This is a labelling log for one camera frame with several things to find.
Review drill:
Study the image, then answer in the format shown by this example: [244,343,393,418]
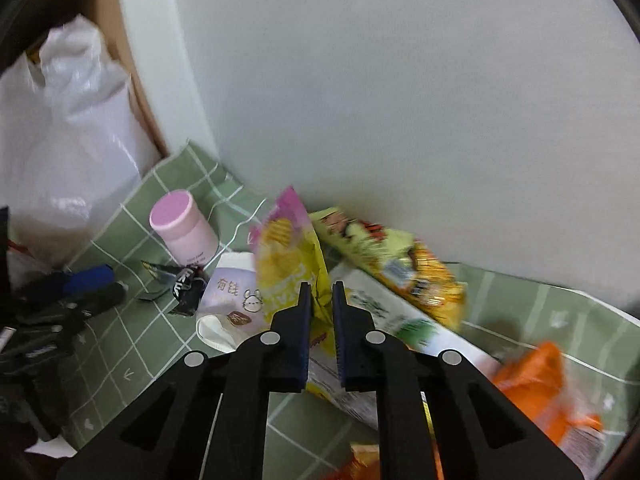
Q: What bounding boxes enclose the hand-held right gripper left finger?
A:
[56,281,313,480]

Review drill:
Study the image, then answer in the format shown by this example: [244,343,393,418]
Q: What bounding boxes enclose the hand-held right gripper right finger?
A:
[331,280,585,480]

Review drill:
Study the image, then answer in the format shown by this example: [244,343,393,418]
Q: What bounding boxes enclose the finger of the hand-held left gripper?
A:
[22,264,117,300]
[55,282,128,320]

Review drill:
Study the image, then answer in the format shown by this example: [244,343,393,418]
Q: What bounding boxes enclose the yellow pink chip bag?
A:
[248,186,381,431]

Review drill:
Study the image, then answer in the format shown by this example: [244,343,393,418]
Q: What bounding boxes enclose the orange snack bag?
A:
[492,341,606,456]

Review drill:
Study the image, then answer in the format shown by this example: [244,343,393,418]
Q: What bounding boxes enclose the green checked bed sheet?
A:
[60,140,631,480]

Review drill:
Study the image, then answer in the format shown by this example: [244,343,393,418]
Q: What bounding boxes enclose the white green paper package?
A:
[330,266,501,376]

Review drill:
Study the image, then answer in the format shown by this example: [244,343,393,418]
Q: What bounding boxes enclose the white bunny-print paper packet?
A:
[195,252,271,353]

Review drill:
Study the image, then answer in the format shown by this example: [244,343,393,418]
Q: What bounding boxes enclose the small black wrapper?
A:
[167,265,208,317]

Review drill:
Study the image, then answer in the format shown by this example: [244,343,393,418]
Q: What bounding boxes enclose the yellow red-print snack bag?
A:
[307,207,468,333]

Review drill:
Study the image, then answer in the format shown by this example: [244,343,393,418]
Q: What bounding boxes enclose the pink round jar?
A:
[149,189,220,267]

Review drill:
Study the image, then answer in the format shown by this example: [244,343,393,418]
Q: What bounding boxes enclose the red orange snack wrapper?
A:
[325,442,443,480]

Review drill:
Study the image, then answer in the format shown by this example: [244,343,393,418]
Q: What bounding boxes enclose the white plastic bag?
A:
[0,15,143,271]

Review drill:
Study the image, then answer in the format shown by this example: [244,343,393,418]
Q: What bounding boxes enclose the wooden board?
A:
[92,0,171,158]

